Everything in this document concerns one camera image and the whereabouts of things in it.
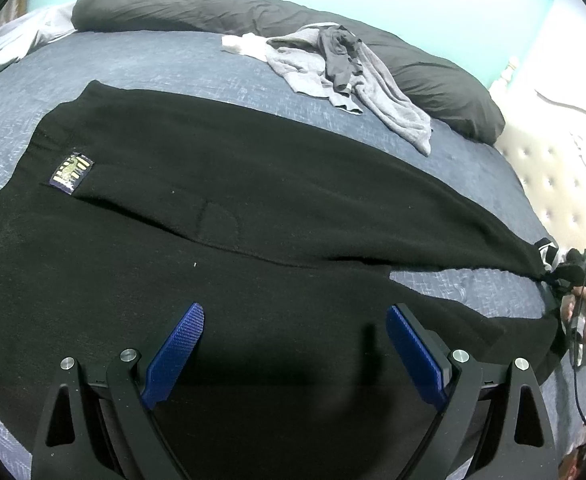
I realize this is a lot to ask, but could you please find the dark grey long pillow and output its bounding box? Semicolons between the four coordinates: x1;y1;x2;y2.
72;0;506;144

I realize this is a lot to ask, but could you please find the blue patterned bed sheet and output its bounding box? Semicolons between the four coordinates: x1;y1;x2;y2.
0;32;582;479

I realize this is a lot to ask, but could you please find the cream tufted headboard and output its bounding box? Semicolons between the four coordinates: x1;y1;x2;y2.
490;81;586;249

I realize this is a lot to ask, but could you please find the light grey sweatshirt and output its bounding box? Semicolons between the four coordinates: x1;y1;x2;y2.
265;23;432;156

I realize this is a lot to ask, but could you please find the dark grey small garment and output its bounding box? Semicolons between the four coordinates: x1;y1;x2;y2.
318;25;363;96

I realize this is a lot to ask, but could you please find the black fleece garment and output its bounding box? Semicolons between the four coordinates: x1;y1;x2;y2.
0;82;564;479

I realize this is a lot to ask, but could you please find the white cloth piece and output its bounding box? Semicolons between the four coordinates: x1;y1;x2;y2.
221;32;273;62

